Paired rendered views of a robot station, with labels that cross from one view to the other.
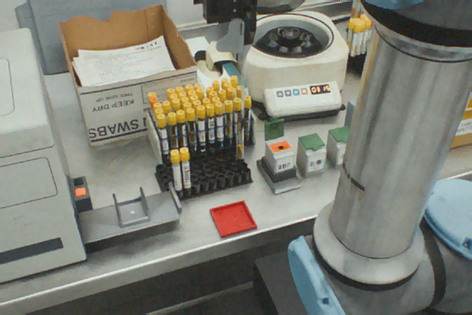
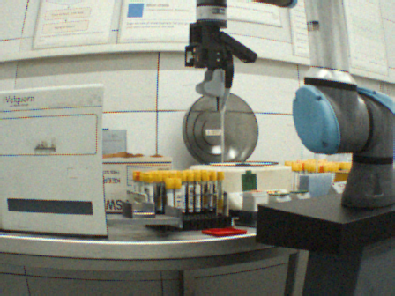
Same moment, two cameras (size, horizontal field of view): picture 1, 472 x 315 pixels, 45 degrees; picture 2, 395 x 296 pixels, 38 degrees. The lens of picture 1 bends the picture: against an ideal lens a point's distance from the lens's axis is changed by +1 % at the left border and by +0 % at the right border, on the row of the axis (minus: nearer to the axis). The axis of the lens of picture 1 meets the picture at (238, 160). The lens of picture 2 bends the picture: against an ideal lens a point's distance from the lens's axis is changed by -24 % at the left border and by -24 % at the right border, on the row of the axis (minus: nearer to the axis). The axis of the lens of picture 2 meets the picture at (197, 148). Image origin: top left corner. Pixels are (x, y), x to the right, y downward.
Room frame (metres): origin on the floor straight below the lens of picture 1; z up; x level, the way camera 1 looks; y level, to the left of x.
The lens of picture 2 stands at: (-0.70, 0.26, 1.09)
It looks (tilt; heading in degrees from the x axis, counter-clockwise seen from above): 1 degrees down; 352
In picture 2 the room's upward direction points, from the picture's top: straight up
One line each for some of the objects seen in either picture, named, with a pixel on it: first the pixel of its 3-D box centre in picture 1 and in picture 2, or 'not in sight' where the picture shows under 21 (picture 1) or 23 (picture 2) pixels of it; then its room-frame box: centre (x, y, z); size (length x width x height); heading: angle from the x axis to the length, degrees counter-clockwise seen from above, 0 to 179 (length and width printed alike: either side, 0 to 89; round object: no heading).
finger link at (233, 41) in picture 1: (232, 44); (215, 89); (0.81, 0.01, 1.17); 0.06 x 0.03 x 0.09; 111
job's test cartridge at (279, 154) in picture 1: (279, 158); (255, 205); (0.81, -0.08, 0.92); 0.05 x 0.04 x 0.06; 22
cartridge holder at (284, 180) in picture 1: (278, 169); (254, 217); (0.81, -0.08, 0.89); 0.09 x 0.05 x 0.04; 22
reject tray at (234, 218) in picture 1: (233, 218); (224, 232); (0.69, 0.01, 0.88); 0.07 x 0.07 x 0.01; 20
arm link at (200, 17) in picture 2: not in sight; (212, 15); (0.82, 0.01, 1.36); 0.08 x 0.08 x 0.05
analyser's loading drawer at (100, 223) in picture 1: (119, 214); (128, 214); (0.66, 0.20, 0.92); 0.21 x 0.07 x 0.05; 110
